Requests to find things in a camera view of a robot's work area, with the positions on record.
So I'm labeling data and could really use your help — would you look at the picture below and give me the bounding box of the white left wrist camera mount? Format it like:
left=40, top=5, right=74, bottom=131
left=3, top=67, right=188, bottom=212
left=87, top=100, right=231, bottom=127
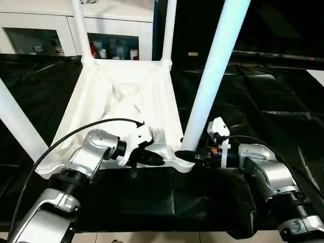
left=118, top=120, right=154, bottom=167

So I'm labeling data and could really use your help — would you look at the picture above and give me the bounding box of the black backdrop cloth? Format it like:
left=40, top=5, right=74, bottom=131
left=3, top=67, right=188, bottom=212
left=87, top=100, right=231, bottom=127
left=174, top=0, right=324, bottom=65

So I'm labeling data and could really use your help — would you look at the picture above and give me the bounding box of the red white bottle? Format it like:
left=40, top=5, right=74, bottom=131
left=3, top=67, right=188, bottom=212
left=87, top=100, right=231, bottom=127
left=89, top=38, right=99, bottom=58

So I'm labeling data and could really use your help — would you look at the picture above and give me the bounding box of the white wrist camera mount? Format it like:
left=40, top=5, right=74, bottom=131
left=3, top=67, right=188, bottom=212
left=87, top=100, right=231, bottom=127
left=206, top=116, right=232, bottom=169
left=118, top=120, right=154, bottom=167

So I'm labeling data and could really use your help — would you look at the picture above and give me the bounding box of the black work surface mat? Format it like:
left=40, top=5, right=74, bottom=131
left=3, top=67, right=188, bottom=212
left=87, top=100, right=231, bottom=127
left=0, top=52, right=324, bottom=240

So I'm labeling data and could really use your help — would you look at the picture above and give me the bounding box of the white glass-door cabinet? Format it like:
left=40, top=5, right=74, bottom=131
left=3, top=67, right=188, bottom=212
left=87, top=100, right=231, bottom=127
left=0, top=0, right=155, bottom=61

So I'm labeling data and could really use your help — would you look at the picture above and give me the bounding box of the blue vertical strip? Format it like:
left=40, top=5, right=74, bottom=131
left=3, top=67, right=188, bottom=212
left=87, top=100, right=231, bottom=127
left=151, top=0, right=161, bottom=61

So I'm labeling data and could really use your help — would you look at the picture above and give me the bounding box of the white plastic table top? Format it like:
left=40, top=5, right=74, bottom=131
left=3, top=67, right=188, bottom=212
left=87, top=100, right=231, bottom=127
left=34, top=58, right=197, bottom=181

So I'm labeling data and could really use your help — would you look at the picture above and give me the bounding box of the dark grey tube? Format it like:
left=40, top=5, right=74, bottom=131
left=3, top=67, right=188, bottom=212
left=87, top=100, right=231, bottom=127
left=231, top=50, right=324, bottom=63

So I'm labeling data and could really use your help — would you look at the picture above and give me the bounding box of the black left wrist camera cable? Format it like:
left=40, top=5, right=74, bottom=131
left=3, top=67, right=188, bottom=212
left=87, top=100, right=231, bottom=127
left=7, top=117, right=146, bottom=243

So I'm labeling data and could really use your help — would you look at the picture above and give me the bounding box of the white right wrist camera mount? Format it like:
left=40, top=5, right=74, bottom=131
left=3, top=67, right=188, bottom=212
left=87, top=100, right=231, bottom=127
left=206, top=116, right=232, bottom=169

